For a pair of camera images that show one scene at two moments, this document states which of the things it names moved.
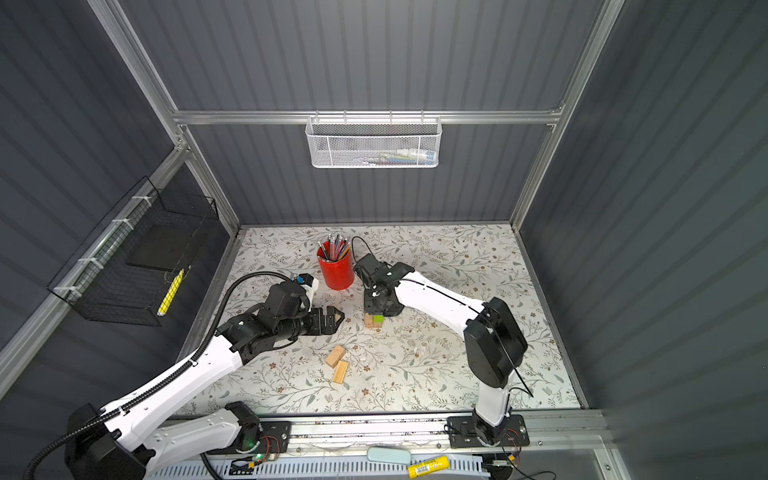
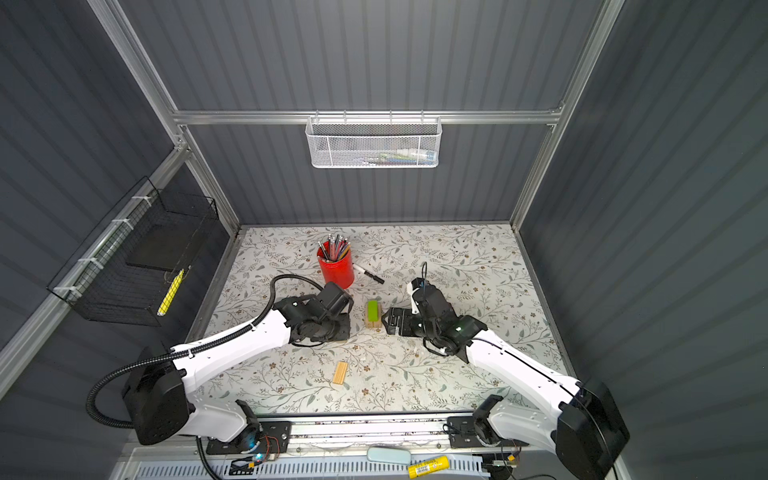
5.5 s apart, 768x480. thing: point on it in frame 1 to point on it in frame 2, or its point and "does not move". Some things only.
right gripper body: [374, 306] to [412, 323]
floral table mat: [413, 361] does not move
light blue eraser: [389, 455] does not move
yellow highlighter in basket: [170, 294] does not move
